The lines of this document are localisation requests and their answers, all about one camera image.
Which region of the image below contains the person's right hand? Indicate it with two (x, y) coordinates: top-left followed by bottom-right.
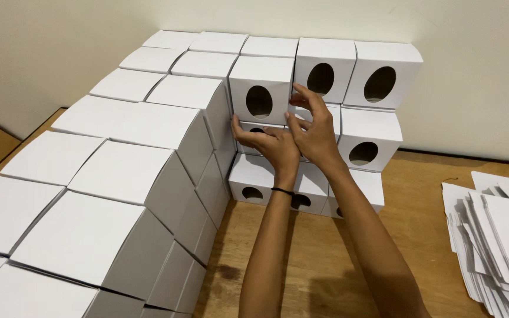
(285, 83), (347, 174)

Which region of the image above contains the person's left hand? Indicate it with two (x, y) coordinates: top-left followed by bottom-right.
(231, 114), (302, 189)

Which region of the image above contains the white box with oval hole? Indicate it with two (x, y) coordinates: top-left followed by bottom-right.
(229, 56), (295, 126)

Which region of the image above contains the stack of white cardboard boxes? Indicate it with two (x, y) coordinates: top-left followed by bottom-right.
(0, 30), (424, 318)

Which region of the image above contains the pile of flat cardboard sheets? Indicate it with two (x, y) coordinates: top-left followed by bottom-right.
(441, 171), (509, 318)

